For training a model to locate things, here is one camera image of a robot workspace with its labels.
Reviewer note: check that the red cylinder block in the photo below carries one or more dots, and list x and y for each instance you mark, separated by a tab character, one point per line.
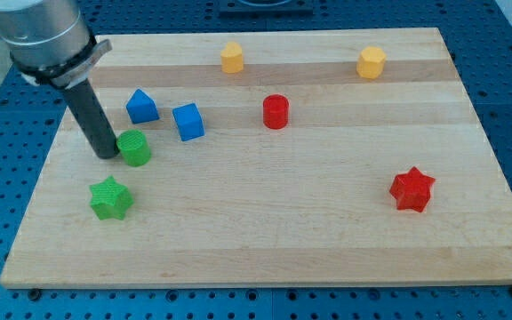
275	111

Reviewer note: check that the green star block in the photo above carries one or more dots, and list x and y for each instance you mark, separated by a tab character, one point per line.
110	199

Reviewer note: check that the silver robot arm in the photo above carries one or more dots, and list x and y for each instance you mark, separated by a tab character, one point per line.
49	41

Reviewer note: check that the yellow heart block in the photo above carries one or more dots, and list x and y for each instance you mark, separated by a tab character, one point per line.
232	58

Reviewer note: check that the blue cube block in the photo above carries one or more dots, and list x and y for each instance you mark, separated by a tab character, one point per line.
189	122

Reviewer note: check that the blue triangle block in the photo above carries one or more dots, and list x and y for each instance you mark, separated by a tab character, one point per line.
141	108

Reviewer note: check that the yellow hexagon block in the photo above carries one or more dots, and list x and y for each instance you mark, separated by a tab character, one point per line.
371	62

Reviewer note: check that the green cylinder block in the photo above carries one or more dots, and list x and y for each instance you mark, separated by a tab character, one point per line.
133	146

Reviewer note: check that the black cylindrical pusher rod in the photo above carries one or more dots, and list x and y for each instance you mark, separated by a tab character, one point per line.
89	114

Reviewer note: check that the red star block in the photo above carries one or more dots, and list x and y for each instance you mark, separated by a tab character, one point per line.
412	190

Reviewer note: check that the wooden board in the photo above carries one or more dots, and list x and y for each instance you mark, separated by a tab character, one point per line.
248	206

